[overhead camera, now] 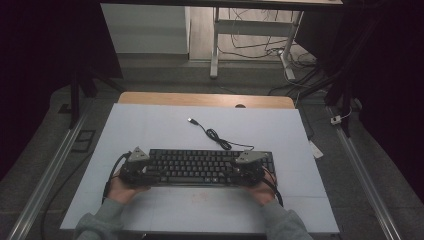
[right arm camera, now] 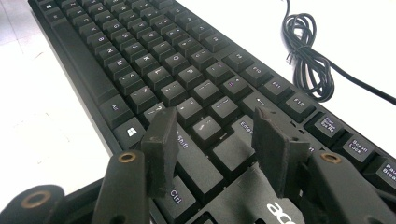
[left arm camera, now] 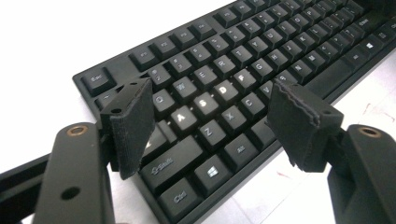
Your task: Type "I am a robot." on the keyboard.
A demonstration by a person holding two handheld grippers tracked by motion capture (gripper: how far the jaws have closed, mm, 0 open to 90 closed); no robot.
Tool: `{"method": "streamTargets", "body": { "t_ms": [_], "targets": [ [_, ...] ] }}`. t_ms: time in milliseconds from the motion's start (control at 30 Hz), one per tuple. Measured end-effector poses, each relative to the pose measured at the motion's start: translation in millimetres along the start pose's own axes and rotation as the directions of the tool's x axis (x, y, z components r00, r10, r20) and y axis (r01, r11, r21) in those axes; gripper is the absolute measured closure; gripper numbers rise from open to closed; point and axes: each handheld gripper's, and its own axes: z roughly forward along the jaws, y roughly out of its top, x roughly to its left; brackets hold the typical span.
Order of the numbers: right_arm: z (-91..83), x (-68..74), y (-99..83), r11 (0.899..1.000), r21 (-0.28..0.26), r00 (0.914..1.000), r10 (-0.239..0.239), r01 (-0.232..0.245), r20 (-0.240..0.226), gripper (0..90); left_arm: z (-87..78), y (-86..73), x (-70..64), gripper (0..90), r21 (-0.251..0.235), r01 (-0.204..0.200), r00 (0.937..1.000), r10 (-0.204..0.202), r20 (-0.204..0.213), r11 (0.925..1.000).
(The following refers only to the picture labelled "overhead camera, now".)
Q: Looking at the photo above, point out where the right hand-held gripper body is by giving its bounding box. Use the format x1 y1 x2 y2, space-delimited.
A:
235 150 268 187

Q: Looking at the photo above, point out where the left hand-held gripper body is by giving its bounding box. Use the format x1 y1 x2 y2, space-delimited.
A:
119 146 150 186

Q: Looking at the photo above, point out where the black keyboard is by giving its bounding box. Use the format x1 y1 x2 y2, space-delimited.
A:
146 148 276 188

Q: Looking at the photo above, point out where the person's left hand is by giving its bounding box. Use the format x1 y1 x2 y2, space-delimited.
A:
107 178 151 205

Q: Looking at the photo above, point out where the person's right hand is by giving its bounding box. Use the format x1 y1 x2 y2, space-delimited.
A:
243 173 278 207

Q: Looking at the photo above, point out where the white table mat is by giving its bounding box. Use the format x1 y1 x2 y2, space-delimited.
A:
59 102 340 234

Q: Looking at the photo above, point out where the white paper tag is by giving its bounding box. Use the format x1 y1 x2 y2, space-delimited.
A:
308 139 324 159

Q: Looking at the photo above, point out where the black metal stand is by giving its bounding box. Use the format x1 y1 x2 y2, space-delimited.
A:
299 19 368 138
68 66 126 129

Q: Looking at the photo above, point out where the white cabinet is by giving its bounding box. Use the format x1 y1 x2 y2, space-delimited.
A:
100 3 191 55

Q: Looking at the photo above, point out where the white-framed desk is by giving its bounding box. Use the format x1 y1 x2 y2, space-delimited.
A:
99 0 344 81

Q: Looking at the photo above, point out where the dark curtain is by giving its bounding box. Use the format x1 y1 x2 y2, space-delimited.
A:
0 0 123 181
294 0 424 204

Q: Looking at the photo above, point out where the left hand-held gripper black cable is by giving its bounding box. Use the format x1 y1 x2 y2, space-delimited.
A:
101 151 132 204

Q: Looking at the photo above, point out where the hand-held gripper black cable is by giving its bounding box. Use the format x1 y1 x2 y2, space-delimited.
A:
261 168 285 208
101 151 132 204

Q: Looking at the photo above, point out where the right hand-held gripper black cable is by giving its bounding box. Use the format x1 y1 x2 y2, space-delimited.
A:
261 168 285 208

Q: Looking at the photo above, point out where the black keyboard cable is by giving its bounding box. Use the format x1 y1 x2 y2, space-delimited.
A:
187 117 255 152

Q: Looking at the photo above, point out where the black floor cable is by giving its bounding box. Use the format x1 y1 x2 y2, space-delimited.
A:
40 153 93 240

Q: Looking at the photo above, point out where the aluminium floor rail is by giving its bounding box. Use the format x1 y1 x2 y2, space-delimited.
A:
6 109 88 240
328 106 403 240

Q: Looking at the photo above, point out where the tangle of black floor cables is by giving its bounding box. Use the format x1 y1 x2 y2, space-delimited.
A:
218 8 318 98

